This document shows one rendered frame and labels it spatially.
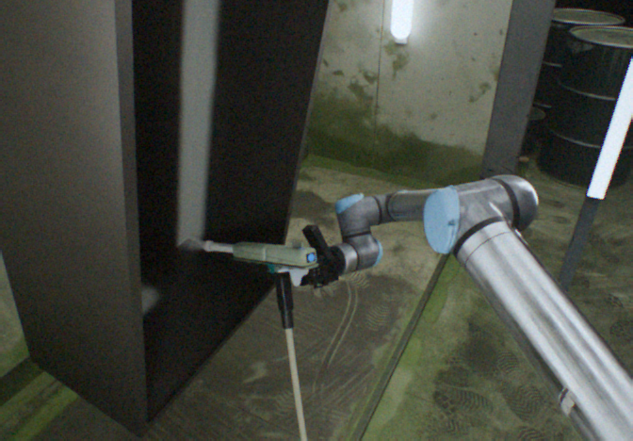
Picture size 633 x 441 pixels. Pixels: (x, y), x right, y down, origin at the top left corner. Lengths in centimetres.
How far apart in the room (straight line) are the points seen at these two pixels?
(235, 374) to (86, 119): 131
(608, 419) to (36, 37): 88
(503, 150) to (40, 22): 244
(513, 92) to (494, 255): 193
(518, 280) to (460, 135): 207
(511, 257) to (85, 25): 68
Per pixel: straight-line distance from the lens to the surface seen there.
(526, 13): 262
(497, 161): 284
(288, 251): 116
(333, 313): 204
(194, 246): 156
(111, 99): 65
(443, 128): 284
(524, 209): 95
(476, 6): 265
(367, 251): 140
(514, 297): 81
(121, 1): 61
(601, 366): 78
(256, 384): 181
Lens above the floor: 146
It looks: 31 degrees down
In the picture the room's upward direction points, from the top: straight up
